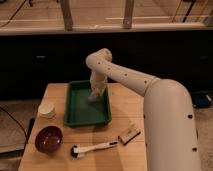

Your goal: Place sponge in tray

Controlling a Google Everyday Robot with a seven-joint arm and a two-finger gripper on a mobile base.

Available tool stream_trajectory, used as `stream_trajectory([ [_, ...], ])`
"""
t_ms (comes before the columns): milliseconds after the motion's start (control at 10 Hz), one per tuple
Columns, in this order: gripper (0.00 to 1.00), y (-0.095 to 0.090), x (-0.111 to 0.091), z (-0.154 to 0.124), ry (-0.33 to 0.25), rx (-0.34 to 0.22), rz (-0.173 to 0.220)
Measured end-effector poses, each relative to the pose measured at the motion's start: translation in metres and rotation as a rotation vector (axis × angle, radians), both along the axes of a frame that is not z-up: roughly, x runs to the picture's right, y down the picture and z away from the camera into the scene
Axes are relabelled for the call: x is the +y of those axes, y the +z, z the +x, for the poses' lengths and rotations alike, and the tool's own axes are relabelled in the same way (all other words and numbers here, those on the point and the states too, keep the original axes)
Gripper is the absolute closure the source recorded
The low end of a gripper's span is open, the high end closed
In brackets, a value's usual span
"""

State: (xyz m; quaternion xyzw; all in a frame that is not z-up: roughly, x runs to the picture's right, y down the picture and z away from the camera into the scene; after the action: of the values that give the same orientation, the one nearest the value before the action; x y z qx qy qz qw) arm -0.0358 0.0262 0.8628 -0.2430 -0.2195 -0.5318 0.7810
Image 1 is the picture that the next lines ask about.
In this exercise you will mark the white small cup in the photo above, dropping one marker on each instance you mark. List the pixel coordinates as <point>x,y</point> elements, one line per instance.
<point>46,109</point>

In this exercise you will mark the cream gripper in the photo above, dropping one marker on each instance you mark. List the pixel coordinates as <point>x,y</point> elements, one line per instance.
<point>98,82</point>

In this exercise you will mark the wooden block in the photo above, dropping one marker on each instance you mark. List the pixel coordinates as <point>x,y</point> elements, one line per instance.
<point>129,134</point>

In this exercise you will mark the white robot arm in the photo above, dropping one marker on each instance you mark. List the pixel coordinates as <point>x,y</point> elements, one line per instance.
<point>169,121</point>

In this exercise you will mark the dark floor device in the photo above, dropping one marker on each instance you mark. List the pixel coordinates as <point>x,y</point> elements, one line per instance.
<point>201,100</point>

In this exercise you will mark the dark red bowl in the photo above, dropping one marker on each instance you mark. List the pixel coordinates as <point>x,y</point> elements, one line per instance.
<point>49,139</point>

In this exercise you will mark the grey sponge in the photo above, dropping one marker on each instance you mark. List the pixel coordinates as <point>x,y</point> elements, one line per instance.
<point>93,97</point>

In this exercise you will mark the white dish brush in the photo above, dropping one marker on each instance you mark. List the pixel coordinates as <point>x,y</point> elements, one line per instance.
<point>77,151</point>

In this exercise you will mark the green plastic tray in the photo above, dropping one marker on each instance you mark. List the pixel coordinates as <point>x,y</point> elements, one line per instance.
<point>79,111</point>

